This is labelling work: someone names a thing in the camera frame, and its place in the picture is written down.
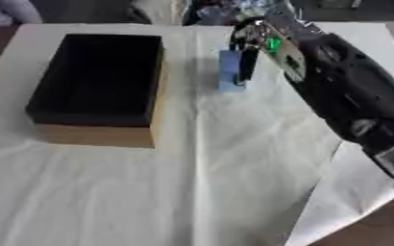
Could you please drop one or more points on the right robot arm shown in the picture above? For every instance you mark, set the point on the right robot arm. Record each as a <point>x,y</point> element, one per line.
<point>349,89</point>

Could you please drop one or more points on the light blue rectangular block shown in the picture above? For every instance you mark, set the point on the light blue rectangular block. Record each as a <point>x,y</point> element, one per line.
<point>227,75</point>

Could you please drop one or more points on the person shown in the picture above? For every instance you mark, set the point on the person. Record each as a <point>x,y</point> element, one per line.
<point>7,11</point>

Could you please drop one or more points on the tan cardboard box black inside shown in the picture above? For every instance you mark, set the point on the tan cardboard box black inside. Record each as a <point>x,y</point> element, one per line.
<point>96,80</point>

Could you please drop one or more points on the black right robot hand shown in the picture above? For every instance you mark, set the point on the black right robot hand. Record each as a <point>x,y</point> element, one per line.
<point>247,65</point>

